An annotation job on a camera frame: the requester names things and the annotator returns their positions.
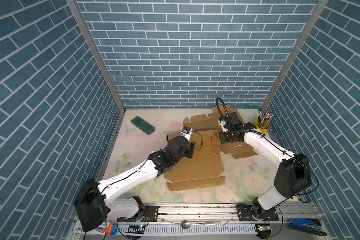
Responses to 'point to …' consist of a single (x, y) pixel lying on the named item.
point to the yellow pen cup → (263, 126)
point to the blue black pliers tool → (310, 225)
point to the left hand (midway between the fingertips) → (195, 143)
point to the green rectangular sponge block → (143, 125)
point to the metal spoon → (186, 224)
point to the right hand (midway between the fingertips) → (221, 135)
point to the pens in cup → (267, 118)
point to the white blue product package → (111, 229)
